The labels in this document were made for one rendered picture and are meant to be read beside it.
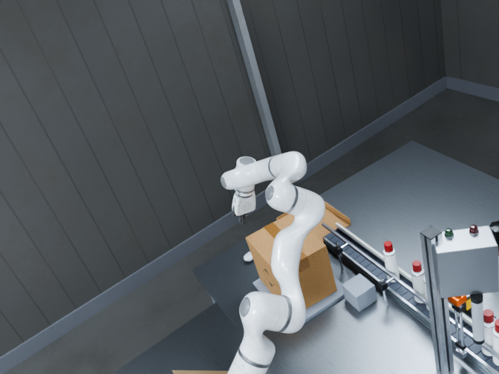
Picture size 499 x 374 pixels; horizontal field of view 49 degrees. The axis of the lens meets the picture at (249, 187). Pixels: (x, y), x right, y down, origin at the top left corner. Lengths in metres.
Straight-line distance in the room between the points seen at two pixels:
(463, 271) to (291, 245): 0.54
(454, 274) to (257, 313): 0.62
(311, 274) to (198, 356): 0.60
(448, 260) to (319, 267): 0.77
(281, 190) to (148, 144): 2.09
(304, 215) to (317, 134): 2.77
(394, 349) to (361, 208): 0.89
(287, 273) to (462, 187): 1.37
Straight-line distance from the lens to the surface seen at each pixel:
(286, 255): 1.86
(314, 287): 2.39
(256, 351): 1.90
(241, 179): 2.18
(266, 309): 1.81
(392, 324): 2.35
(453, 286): 1.78
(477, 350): 2.21
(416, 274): 2.23
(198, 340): 2.52
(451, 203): 2.88
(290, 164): 1.95
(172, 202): 4.07
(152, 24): 3.67
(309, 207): 1.90
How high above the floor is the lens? 2.64
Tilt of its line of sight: 33 degrees down
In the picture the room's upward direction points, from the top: 18 degrees counter-clockwise
